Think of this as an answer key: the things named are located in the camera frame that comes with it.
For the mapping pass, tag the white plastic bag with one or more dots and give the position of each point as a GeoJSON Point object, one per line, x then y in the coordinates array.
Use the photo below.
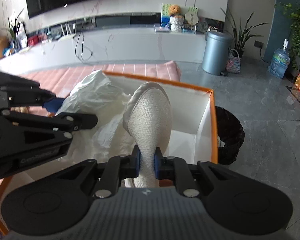
{"type": "Point", "coordinates": [95, 90]}

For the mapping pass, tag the black wastebasket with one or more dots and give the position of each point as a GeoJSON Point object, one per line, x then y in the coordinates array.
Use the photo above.
{"type": "Point", "coordinates": [230, 135]}

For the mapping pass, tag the pink checked tablecloth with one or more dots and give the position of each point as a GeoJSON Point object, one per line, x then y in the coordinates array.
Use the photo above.
{"type": "Point", "coordinates": [140, 70]}

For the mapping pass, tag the white marble tv cabinet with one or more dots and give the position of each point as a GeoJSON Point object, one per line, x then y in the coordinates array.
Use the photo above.
{"type": "Point", "coordinates": [130, 45]}

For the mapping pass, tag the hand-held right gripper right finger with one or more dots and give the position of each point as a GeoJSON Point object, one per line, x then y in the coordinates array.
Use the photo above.
{"type": "Point", "coordinates": [157, 165]}

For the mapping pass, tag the cream knitted slipper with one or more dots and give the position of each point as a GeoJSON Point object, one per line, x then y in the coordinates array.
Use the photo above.
{"type": "Point", "coordinates": [150, 115]}

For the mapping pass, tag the grey metal trash can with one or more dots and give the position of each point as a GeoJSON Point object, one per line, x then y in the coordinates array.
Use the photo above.
{"type": "Point", "coordinates": [216, 52]}

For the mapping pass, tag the round fan sign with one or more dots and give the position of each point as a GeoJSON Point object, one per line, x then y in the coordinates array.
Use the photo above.
{"type": "Point", "coordinates": [191, 18]}

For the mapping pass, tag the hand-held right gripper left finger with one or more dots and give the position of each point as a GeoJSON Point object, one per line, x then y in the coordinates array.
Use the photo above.
{"type": "Point", "coordinates": [138, 162]}

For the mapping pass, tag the trailing pothos plant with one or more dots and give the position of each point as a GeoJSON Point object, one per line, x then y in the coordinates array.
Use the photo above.
{"type": "Point", "coordinates": [298, 27]}

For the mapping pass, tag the white router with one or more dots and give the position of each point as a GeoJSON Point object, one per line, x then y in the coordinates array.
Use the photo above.
{"type": "Point", "coordinates": [66, 36]}

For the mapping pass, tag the long-leaved potted plant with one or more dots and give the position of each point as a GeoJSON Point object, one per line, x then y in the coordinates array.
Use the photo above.
{"type": "Point", "coordinates": [240, 35]}

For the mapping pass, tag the grass plant in glass vase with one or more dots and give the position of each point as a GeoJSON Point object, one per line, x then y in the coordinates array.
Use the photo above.
{"type": "Point", "coordinates": [15, 33]}

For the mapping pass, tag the green landscape picture card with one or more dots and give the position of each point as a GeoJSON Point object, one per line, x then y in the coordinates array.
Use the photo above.
{"type": "Point", "coordinates": [165, 16]}

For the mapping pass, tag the decorative plate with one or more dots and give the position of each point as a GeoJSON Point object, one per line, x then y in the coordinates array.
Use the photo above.
{"type": "Point", "coordinates": [202, 25]}

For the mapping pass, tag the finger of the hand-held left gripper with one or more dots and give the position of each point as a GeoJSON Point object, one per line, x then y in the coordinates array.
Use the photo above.
{"type": "Point", "coordinates": [53, 103]}
{"type": "Point", "coordinates": [82, 121]}

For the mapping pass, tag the white knitted pot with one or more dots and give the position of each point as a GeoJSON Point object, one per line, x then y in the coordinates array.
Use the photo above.
{"type": "Point", "coordinates": [177, 23]}

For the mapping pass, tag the blue water jug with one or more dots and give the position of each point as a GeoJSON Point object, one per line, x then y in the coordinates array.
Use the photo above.
{"type": "Point", "coordinates": [278, 63]}

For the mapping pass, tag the small woven basket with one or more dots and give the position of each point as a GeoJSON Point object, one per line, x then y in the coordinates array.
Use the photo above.
{"type": "Point", "coordinates": [233, 63]}

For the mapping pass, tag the brown teddy bear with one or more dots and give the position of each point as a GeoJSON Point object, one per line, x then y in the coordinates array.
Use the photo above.
{"type": "Point", "coordinates": [175, 9]}

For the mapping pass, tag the blue toy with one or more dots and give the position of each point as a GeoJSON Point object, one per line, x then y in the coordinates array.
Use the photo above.
{"type": "Point", "coordinates": [9, 51]}

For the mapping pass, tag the orange cardboard box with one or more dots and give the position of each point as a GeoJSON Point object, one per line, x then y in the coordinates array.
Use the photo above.
{"type": "Point", "coordinates": [205, 120]}

